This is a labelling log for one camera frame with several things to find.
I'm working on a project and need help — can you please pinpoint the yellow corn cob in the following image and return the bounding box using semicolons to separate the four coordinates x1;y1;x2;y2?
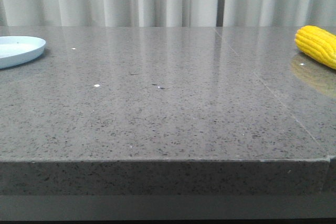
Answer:
295;25;335;70

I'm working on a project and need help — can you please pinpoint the light blue round plate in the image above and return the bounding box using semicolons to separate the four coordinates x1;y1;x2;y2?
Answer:
1;36;46;69

